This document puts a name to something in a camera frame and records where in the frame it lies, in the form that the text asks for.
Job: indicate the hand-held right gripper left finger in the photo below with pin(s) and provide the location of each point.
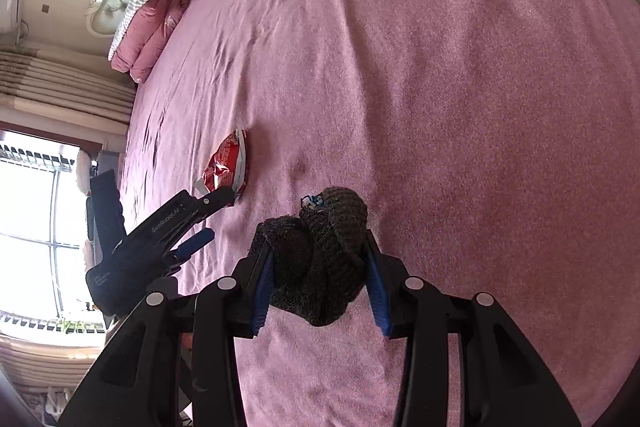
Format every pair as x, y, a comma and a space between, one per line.
260, 297

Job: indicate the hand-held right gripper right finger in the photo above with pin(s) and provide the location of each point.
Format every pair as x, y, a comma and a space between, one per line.
377, 292

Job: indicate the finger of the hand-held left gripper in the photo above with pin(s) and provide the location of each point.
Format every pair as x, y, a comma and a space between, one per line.
210, 204
197, 242

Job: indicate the red snack packet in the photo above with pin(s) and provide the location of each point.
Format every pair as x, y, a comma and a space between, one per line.
227, 157

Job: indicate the dark knitted hat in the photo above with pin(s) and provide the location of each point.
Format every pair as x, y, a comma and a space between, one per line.
325, 257

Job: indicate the window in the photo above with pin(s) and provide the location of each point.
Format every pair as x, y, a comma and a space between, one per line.
30, 207

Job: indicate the folded pink quilt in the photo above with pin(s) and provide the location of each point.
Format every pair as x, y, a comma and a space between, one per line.
155, 32

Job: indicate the beige curtain valance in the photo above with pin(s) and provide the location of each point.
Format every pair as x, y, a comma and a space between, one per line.
60, 92

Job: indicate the white lace trimmed pillow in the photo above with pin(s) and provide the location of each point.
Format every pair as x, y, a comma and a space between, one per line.
132, 7

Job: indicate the pink bed sheet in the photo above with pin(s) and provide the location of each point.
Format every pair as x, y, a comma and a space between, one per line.
425, 82

